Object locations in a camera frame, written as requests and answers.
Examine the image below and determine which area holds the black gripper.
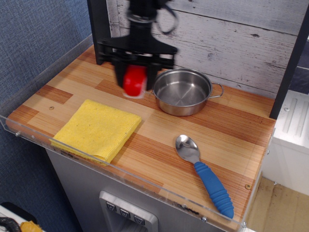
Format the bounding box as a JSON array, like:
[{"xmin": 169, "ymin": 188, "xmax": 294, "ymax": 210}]
[{"xmin": 99, "ymin": 21, "xmax": 177, "ymax": 90}]

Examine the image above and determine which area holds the red toy sushi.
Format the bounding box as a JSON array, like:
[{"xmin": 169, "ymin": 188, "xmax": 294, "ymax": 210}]
[{"xmin": 123, "ymin": 65, "xmax": 147, "ymax": 99}]

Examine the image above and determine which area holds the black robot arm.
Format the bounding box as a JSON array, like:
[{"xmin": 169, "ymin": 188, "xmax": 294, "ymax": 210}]
[{"xmin": 99, "ymin": 0, "xmax": 178, "ymax": 97}]

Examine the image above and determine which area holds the yellow folded towel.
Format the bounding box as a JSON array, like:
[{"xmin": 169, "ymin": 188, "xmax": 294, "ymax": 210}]
[{"xmin": 50, "ymin": 100, "xmax": 142, "ymax": 166}]

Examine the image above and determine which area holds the small steel pot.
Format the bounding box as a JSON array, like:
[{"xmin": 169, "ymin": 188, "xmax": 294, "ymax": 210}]
[{"xmin": 143, "ymin": 68, "xmax": 224, "ymax": 116}]

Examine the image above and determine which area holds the grey toy fridge cabinet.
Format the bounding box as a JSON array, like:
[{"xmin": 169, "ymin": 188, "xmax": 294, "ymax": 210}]
[{"xmin": 47, "ymin": 150, "xmax": 220, "ymax": 232}]

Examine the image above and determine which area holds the white toy sink unit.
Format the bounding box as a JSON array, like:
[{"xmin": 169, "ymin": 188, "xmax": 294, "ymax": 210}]
[{"xmin": 262, "ymin": 90, "xmax": 309, "ymax": 195}]

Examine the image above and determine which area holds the black and yellow object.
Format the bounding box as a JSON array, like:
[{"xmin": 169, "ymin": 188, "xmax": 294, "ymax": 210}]
[{"xmin": 0, "ymin": 202, "xmax": 44, "ymax": 232}]

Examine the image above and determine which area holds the left dark vertical post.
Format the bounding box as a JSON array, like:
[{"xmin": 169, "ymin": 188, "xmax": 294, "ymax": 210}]
[{"xmin": 87, "ymin": 0, "xmax": 111, "ymax": 65}]

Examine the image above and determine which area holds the dark vertical post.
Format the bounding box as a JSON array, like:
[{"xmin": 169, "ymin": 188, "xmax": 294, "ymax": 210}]
[
  {"xmin": 87, "ymin": 0, "xmax": 111, "ymax": 65},
  {"xmin": 269, "ymin": 6, "xmax": 309, "ymax": 119}
]

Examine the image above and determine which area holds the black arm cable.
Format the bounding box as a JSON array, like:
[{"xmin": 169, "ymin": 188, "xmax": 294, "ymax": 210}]
[{"xmin": 155, "ymin": 0, "xmax": 180, "ymax": 35}]

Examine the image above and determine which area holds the blue handled metal spoon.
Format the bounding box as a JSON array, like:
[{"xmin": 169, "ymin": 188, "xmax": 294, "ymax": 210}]
[{"xmin": 175, "ymin": 134, "xmax": 234, "ymax": 219}]

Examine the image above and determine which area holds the clear acrylic guard rail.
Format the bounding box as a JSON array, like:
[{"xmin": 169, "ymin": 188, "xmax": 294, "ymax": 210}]
[{"xmin": 4, "ymin": 48, "xmax": 275, "ymax": 232}]

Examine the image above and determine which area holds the right dark vertical post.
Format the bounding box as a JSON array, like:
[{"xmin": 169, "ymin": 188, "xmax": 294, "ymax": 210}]
[{"xmin": 269, "ymin": 6, "xmax": 309, "ymax": 119}]

